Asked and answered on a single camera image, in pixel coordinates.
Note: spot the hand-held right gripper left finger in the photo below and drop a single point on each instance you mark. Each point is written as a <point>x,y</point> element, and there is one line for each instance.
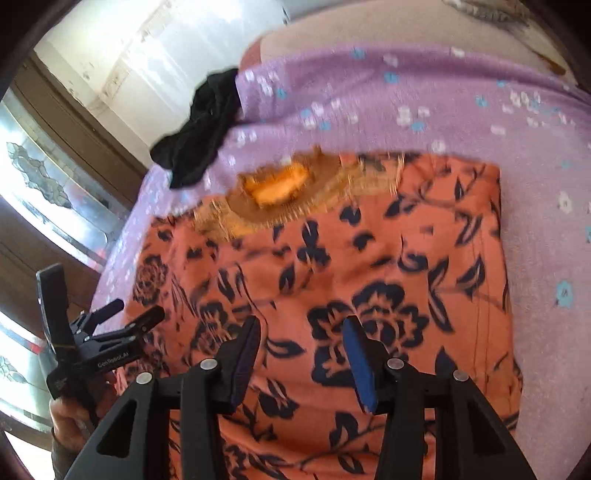
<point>247,364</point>

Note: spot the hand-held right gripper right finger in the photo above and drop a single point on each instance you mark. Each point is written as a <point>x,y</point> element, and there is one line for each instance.
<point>358,364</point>

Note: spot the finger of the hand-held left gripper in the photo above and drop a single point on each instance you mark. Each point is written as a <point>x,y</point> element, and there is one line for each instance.
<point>138,321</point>
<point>104,311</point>

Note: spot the orange floral garment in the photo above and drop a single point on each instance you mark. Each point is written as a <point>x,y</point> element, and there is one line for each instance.
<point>369,240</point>

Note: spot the person's left forearm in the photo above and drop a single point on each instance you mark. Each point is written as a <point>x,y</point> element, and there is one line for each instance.
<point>62,461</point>

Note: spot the beige patterned clothes pile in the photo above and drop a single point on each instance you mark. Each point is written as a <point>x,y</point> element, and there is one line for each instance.
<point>485,10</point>

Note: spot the person's left hand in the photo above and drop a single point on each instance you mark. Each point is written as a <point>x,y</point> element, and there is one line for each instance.
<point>69,415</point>

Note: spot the wooden door with patterned glass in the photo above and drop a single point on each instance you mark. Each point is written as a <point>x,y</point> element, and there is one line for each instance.
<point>46,184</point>

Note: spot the black cloth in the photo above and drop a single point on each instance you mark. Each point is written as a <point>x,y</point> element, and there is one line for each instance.
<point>203,124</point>

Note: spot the purple floral bedsheet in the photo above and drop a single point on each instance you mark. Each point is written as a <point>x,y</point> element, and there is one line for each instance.
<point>531,184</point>

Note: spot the pink bed cover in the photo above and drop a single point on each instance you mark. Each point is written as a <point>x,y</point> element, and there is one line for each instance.
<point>369,27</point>

